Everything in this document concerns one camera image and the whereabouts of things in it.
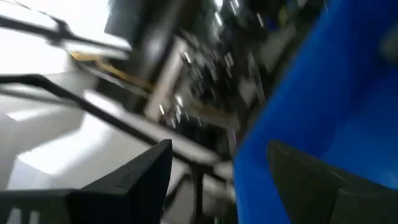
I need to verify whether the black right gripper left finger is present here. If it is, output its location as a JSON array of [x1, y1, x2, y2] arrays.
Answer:
[[0, 139, 174, 224]]

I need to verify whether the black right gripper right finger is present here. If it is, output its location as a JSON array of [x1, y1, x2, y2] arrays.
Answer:
[[267, 139, 398, 224]]

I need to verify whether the blue plastic bin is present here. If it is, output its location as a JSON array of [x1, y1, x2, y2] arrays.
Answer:
[[233, 0, 398, 224]]

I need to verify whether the black aluminium frame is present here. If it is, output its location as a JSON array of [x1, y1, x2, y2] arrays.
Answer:
[[0, 73, 234, 224]]

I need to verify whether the yellow cable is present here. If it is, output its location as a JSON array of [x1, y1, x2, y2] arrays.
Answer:
[[70, 51, 153, 91]]

